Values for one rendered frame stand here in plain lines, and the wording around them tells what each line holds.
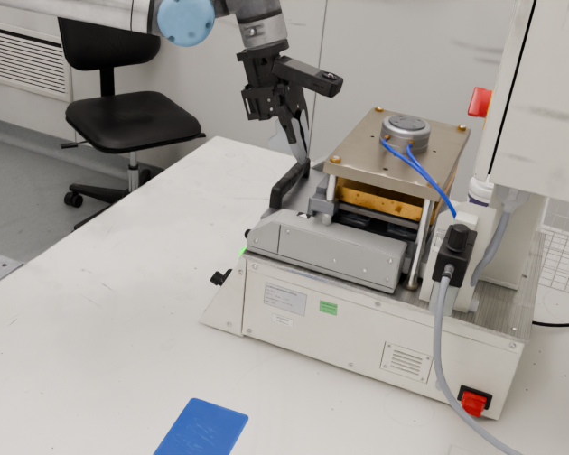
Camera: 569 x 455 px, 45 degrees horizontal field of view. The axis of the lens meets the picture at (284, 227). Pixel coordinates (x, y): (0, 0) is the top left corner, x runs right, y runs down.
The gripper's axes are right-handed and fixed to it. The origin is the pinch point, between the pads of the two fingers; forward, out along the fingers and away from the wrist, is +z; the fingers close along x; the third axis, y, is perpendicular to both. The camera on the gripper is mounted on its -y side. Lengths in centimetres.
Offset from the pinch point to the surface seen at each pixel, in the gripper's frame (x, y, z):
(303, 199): 1.5, 1.6, 7.3
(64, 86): -150, 182, 5
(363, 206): 10.3, -12.7, 5.6
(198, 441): 41, 8, 28
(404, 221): 10.3, -18.8, 8.6
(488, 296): 9.1, -29.6, 23.0
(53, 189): -120, 183, 44
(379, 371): 17.0, -12.2, 32.4
